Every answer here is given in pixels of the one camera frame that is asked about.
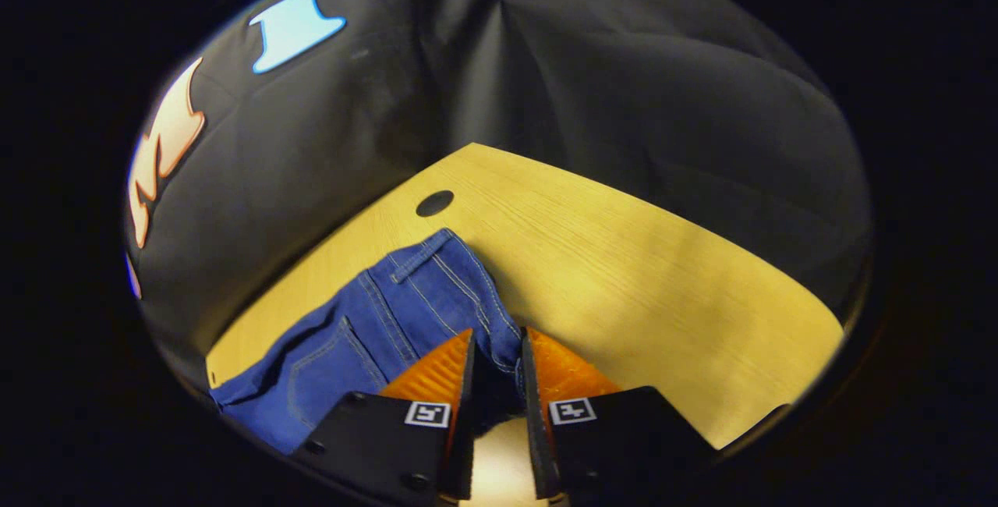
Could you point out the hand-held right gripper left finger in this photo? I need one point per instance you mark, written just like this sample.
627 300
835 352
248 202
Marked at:
464 444

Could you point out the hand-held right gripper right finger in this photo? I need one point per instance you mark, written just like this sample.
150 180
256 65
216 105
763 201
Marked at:
538 444

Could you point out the blue denim jeans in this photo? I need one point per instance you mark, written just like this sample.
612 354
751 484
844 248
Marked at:
374 335

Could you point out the black backdrop cloth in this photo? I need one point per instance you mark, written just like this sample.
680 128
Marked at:
546 62

